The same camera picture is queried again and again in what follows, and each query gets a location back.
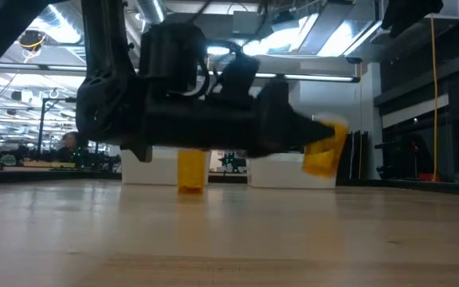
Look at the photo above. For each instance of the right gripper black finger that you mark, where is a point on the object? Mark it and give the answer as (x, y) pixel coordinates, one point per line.
(409, 14)

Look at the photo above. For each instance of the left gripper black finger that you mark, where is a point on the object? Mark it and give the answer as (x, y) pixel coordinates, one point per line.
(277, 151)
(309, 131)

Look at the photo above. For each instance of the amber pill bottle white cap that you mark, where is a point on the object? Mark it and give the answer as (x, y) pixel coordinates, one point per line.
(191, 171)
(327, 155)

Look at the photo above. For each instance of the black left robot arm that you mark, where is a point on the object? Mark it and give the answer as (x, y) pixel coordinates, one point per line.
(102, 60)

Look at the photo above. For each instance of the white plastic bin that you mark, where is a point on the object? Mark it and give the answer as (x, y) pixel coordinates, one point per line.
(154, 171)
(277, 175)

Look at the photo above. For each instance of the large white ceiling unit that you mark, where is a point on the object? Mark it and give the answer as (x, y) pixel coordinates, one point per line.
(444, 9)

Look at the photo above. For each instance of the black robot with green lights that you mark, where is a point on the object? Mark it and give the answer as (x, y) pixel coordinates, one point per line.
(229, 161)

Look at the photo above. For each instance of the black curtain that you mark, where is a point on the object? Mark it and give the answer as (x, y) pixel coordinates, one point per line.
(357, 155)

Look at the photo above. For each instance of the long ceiling light bar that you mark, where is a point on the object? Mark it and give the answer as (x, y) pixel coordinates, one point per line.
(317, 77)

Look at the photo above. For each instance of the black machine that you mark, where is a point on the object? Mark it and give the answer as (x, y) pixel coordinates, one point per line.
(405, 157)

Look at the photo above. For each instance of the person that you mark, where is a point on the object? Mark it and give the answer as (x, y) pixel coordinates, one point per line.
(72, 145)

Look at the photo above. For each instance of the red box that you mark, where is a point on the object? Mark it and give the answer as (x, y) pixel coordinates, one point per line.
(428, 176)

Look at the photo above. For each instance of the long wooden workbench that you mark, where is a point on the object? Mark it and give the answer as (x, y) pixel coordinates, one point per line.
(54, 174)

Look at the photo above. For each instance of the small potted plant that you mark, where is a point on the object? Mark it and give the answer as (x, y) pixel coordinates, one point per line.
(8, 160)

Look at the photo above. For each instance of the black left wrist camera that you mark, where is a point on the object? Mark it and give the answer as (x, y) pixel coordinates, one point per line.
(237, 79)

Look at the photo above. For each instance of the dome security camera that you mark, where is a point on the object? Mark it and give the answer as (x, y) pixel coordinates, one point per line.
(354, 60)

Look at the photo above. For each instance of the silver round air duct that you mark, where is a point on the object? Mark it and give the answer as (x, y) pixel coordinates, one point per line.
(151, 10)

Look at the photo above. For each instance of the black gantry frame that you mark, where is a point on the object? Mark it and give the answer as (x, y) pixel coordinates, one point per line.
(41, 127)

